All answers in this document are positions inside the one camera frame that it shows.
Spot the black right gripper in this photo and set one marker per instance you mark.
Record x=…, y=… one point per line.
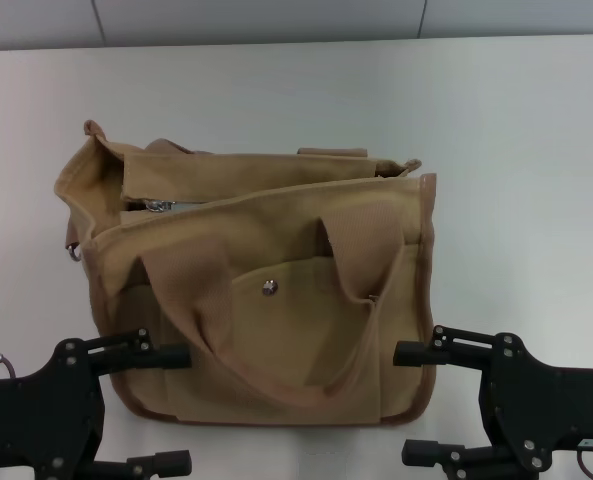
x=551, y=410

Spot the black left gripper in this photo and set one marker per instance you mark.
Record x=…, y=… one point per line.
x=36, y=425

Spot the khaki canvas food bag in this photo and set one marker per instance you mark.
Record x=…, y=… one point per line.
x=276, y=325

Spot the silver metal zipper pull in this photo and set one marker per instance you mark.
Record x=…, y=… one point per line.
x=158, y=206

